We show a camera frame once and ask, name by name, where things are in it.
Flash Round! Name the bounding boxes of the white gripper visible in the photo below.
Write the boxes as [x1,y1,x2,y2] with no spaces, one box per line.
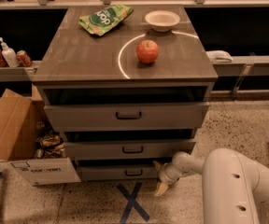
[153,161,184,197]

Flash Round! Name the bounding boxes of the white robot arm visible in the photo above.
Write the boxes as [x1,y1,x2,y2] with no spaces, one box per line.
[154,148,269,224]

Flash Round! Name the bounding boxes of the grey top drawer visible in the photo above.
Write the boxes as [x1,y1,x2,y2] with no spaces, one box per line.
[44,102,209,132]

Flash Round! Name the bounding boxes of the grey drawer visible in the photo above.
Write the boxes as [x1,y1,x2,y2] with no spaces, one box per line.
[64,139,195,160]
[44,102,209,132]
[75,162,187,182]

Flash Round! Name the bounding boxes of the grey middle drawer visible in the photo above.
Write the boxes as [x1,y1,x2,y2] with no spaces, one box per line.
[64,139,195,160]

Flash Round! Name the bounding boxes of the grey bottom drawer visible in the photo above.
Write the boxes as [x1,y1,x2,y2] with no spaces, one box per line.
[75,162,187,182]

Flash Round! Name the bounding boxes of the grey drawer cabinet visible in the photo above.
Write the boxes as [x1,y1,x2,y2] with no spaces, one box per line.
[33,6,218,171]

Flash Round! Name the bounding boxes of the snack wrappers in box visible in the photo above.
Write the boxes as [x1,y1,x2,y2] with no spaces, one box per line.
[34,132,65,159]

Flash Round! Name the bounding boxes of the red apple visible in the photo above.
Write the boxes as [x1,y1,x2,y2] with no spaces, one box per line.
[136,40,159,63]

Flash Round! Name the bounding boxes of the white folded cloth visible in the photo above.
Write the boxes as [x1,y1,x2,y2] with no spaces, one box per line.
[206,50,233,63]

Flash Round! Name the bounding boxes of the white paper bowl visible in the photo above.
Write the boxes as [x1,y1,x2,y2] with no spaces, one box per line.
[145,10,180,32]

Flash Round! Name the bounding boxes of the cardboard box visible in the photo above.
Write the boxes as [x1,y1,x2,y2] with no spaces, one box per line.
[0,89,80,186]

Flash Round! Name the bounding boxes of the green chip bag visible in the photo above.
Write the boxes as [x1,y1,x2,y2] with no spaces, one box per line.
[78,5,134,36]

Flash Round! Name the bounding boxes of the white pump bottle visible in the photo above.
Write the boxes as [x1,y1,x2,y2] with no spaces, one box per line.
[0,37,20,67]

